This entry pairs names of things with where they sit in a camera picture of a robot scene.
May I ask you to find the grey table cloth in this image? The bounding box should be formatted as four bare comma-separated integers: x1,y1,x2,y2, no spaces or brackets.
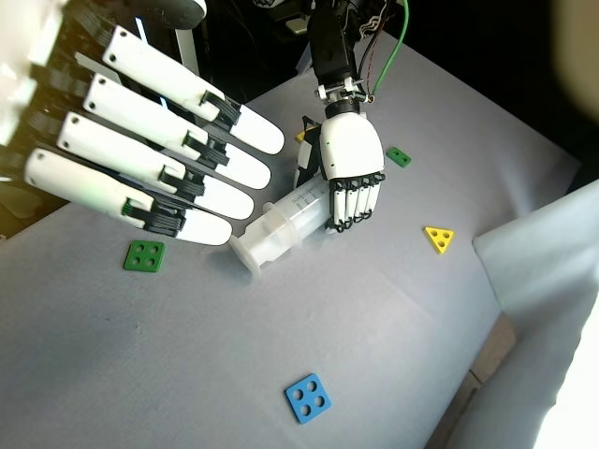
0,32,584,449

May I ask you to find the green square four-hole block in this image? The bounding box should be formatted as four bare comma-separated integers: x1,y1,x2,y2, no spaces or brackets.
123,239,167,274

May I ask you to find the small green block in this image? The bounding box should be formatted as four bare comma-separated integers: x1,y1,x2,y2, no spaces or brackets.
386,146,414,169

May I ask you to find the pale fabric cover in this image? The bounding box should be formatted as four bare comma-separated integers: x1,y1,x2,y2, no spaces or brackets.
446,180,599,449

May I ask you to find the blurred beige object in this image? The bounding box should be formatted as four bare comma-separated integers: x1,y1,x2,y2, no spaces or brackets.
549,0,599,116

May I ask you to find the large clear plastic syringe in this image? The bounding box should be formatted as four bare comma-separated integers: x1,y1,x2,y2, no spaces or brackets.
227,173,339,278

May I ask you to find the white frame post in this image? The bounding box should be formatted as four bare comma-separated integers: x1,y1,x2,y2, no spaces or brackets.
172,26,201,79

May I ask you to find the green cable at wrist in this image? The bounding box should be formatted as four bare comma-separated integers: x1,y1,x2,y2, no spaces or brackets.
372,0,411,97

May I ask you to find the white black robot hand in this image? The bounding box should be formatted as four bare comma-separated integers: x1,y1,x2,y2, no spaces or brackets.
293,113,387,235
0,0,285,247

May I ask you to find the blue square four-hole block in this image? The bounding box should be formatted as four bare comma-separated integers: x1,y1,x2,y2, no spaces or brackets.
284,372,335,426

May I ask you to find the yellow triangle three-hole block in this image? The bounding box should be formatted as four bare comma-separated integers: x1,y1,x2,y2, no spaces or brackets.
423,225,457,255

